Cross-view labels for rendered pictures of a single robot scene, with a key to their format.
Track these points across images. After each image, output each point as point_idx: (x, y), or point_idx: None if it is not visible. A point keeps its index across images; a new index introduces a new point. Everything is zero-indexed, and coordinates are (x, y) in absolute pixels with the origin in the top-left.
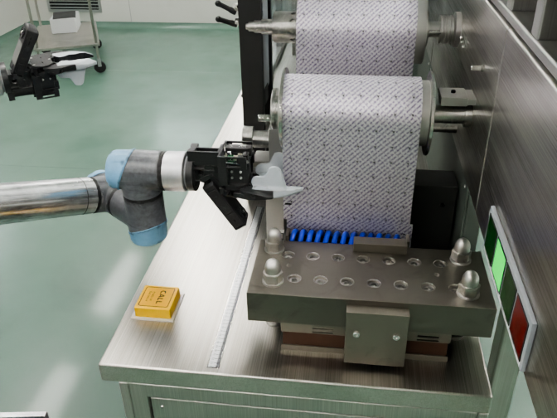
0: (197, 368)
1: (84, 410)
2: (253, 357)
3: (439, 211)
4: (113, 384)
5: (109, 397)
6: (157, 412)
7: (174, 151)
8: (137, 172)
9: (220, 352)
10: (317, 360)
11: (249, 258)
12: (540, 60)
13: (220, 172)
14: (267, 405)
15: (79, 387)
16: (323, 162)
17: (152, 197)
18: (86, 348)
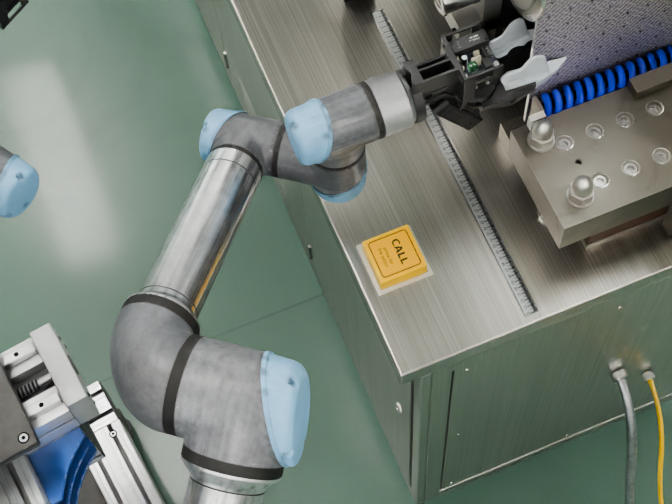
0: (516, 323)
1: (88, 334)
2: (563, 276)
3: None
4: (98, 274)
5: (109, 297)
6: (459, 376)
7: (382, 83)
8: (351, 139)
9: (523, 288)
10: (635, 244)
11: (440, 122)
12: None
13: (467, 91)
14: (591, 314)
15: (49, 306)
16: (588, 17)
17: (363, 149)
18: (3, 240)
